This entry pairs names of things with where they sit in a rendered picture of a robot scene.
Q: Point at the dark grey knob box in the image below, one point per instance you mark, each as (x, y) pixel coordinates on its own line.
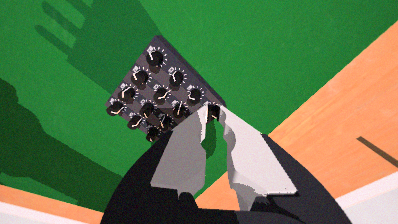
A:
(160, 91)

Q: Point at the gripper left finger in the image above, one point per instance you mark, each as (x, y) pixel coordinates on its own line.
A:
(175, 163)

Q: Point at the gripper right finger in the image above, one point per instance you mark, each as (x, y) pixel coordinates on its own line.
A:
(261, 167)

